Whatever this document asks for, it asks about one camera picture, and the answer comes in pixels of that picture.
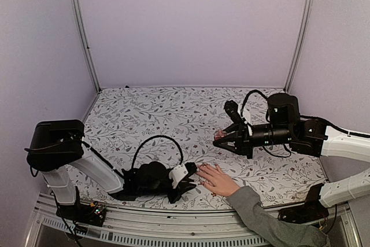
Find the left aluminium frame post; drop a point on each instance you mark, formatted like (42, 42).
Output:
(85, 45)

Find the slotted metal front rail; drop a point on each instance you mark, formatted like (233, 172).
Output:
(134, 226)

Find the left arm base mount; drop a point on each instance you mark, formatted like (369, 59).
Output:
(93, 213)

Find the glitter nail polish bottle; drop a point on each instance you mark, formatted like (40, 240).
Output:
(220, 134)

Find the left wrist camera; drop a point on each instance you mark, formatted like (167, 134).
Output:
(180, 172)

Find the grey sleeved forearm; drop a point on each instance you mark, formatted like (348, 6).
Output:
(247, 204)

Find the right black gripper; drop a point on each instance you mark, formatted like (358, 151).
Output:
(243, 144)

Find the right aluminium frame post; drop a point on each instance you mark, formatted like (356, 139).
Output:
(307, 8)

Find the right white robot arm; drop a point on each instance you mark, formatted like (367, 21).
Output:
(340, 143)

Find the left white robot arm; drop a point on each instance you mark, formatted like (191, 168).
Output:
(56, 144)

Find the aluminium frame post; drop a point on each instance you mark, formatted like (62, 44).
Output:
(307, 8)
(85, 45)

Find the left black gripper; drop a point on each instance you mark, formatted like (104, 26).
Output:
(182, 187)

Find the floral patterned table mat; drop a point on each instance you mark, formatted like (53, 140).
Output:
(130, 127)

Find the person's bare hand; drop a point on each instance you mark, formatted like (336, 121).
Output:
(216, 181)

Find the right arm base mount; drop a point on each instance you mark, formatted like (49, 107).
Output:
(309, 211)

